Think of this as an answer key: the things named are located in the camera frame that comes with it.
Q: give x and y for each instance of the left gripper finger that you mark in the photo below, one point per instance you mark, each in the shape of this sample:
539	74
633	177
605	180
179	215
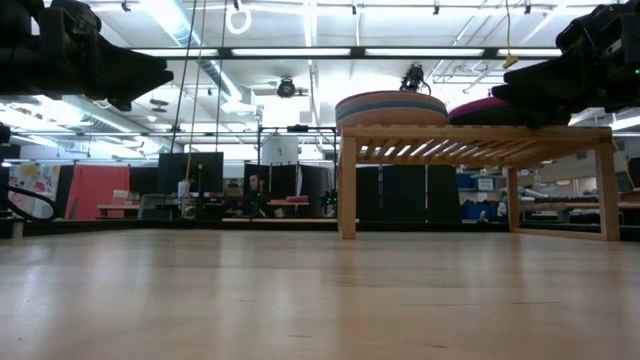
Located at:
130	75

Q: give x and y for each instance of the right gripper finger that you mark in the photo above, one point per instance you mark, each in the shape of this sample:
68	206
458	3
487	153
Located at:
545	74
540	102

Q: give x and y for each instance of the magenta plate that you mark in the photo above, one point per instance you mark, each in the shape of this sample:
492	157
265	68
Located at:
480	105

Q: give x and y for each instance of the salmon pink plate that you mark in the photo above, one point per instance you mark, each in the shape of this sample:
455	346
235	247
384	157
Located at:
391	118
391	100

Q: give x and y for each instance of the blue plate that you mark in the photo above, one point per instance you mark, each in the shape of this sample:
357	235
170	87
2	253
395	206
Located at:
391	105

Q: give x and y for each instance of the wooden slatted shelf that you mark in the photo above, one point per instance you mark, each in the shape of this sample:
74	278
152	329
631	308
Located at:
450	132

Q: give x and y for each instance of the red partition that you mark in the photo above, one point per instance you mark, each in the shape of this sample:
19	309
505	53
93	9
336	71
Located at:
97	190

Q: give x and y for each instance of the black screen panel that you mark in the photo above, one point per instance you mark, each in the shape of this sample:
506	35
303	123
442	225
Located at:
200	172

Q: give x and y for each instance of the blue storage bins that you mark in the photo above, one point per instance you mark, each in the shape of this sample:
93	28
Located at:
472	210

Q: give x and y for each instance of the colourful banner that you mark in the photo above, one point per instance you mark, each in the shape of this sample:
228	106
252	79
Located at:
32	182

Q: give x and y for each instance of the black round fixture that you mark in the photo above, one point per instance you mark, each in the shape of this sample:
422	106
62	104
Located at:
286	87

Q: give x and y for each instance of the black room divider panels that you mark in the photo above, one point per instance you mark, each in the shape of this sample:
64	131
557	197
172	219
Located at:
400	192

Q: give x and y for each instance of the person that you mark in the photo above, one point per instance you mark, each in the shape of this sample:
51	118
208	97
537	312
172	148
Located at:
256	192

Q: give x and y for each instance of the black overhead rig beam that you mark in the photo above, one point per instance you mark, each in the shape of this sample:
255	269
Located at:
357	51

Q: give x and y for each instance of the black overhead camera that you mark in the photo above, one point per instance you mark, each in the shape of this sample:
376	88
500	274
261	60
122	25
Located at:
413	77

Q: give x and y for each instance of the black aluminium table frame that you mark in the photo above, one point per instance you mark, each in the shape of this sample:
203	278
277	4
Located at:
150	226

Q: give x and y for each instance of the black metal stand frame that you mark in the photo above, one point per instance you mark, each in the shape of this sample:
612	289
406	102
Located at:
297	128

